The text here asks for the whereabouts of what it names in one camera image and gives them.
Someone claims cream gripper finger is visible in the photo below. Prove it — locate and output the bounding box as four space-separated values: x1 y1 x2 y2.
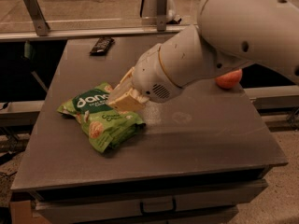
108 66 135 100
107 87 150 111

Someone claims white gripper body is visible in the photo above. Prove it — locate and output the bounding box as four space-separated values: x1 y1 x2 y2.
132 43 182 103

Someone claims green rice chip bag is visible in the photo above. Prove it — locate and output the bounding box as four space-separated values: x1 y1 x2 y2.
57 82 145 153

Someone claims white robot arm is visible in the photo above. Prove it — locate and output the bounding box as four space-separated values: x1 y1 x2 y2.
107 0 299 111

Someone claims black snack bar wrapper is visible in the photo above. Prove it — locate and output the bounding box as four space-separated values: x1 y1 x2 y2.
90 37 114 56

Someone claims red apple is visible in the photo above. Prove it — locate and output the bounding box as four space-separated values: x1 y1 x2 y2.
215 69 243 90

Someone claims middle metal rail bracket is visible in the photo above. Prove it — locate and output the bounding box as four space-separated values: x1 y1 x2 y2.
156 0 167 32

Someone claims metal rail bracket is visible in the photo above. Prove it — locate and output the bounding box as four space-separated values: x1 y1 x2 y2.
23 0 50 36
156 0 167 32

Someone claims left metal rail bracket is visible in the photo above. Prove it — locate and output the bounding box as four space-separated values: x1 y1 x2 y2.
23 0 50 36

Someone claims grey drawer with black handle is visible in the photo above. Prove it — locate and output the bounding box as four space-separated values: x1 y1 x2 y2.
36 179 267 224

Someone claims horizontal metal rail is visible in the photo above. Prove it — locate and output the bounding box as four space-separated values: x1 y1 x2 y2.
0 25 187 42

